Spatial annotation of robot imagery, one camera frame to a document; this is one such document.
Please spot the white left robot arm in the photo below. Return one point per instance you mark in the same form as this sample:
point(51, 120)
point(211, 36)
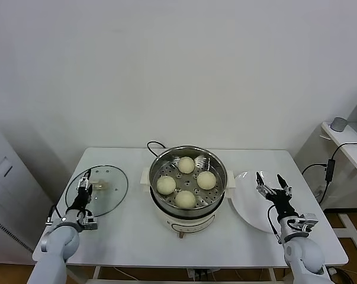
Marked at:
point(59, 240)

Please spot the stainless steel steamer basket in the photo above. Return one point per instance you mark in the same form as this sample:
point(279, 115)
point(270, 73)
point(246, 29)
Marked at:
point(216, 177)

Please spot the white cabinet unit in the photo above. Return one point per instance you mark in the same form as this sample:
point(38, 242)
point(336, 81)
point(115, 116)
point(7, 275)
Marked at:
point(6, 192)

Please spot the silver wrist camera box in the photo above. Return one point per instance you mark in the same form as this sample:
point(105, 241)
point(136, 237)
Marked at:
point(308, 222)
point(90, 222)

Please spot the white table frame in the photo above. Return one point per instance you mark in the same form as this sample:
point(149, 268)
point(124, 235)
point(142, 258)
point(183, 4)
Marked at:
point(96, 273)

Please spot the white side desk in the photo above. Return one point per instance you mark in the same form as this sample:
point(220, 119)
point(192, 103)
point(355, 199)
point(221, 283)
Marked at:
point(353, 154)

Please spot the white steamed baozi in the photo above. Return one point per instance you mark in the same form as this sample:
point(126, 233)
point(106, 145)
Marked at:
point(206, 180)
point(184, 199)
point(186, 164)
point(166, 185)

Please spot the round white plate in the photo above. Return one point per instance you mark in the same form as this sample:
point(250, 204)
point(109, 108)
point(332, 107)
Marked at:
point(246, 201)

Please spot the round glass pot lid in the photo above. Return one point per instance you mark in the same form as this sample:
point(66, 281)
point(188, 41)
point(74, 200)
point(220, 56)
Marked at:
point(113, 183)

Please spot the grey cylinder speaker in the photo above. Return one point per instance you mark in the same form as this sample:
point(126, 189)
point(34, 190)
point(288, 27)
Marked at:
point(338, 124)

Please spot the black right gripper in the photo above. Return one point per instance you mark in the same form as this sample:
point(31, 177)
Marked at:
point(281, 205)

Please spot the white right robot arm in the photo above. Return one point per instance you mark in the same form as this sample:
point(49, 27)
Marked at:
point(302, 255)

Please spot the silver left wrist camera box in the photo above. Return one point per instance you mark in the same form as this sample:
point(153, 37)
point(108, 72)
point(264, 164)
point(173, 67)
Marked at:
point(90, 222)

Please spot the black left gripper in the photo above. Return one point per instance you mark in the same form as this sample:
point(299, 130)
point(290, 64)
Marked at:
point(82, 200)

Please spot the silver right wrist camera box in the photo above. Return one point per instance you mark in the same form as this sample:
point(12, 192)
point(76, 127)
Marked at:
point(308, 222)

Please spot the cream electric cooking pot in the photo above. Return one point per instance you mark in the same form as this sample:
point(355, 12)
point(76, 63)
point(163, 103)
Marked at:
point(193, 223)

